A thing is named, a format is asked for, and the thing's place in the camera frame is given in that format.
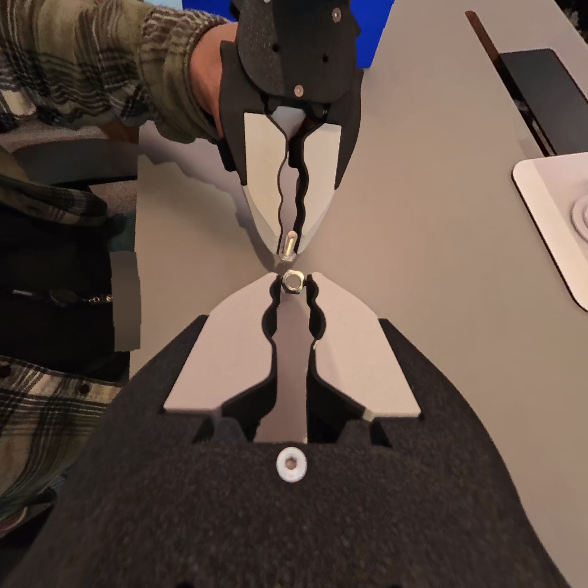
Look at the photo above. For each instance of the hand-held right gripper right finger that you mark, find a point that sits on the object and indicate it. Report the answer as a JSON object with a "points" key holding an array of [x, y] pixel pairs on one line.
{"points": [[363, 363]]}

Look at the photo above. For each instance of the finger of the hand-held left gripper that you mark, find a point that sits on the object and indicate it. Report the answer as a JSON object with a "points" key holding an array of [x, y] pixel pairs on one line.
{"points": [[321, 165], [262, 160]]}

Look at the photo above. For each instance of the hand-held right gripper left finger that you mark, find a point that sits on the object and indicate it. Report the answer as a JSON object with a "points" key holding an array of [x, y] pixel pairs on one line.
{"points": [[229, 358]]}

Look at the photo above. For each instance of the blue plastic bin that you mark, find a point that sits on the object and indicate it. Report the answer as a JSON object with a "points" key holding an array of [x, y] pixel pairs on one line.
{"points": [[372, 32]]}

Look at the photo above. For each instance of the silver bolt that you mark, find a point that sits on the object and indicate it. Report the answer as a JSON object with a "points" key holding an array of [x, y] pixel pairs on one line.
{"points": [[287, 246]]}

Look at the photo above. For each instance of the silver hex nut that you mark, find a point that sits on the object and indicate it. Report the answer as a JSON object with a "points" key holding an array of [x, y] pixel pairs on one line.
{"points": [[285, 288]]}

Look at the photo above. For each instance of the person's left forearm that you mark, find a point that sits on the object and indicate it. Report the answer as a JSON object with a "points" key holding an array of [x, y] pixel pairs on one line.
{"points": [[115, 55]]}

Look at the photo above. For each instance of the person's left hand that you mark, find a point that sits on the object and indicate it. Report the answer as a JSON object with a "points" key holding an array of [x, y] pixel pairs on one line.
{"points": [[206, 69]]}

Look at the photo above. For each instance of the black chair armrest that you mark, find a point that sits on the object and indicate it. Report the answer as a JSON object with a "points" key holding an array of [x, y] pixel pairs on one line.
{"points": [[78, 160]]}

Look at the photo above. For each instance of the person's own body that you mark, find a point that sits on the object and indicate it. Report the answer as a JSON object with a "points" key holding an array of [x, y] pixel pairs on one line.
{"points": [[46, 413]]}

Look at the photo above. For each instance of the white board stand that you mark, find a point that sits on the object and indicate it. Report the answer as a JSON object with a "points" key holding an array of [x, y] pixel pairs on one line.
{"points": [[546, 202]]}

